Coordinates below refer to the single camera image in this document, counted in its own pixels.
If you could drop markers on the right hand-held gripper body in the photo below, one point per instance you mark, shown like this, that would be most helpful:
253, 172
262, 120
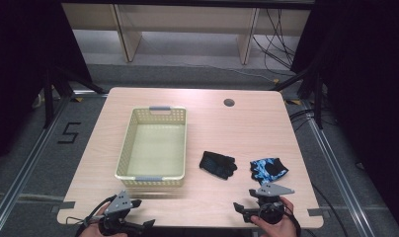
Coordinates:
270, 202

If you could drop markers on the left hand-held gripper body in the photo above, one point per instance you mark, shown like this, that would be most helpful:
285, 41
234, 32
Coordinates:
121, 203

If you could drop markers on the blue camouflage glove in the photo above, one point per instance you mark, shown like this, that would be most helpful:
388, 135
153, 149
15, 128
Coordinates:
267, 169

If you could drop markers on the black glove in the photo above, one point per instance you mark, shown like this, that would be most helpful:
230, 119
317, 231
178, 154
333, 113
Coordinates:
218, 164

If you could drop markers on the pale yellow plastic basket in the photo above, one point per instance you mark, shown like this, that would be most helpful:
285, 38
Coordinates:
154, 148

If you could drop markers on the person's right hand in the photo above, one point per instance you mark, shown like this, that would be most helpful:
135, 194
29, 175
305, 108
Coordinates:
279, 227

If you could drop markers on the person's left hand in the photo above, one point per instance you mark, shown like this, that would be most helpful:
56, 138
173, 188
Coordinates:
90, 230

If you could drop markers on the grey tape piece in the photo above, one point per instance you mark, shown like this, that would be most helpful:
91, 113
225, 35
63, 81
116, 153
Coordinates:
316, 212
66, 205

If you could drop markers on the black floor tape marking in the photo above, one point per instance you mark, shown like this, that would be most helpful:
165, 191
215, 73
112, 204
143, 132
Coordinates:
70, 132

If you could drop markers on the grey round table grommet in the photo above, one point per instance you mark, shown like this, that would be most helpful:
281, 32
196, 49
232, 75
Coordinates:
229, 102

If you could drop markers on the black metal stand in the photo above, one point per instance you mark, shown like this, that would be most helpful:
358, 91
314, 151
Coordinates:
311, 92
52, 95

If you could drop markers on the light wooden shelf unit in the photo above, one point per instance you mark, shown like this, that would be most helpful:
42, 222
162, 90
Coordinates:
187, 19

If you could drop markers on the silver floor rail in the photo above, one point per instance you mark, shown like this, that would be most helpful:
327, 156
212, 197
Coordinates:
339, 171
26, 164

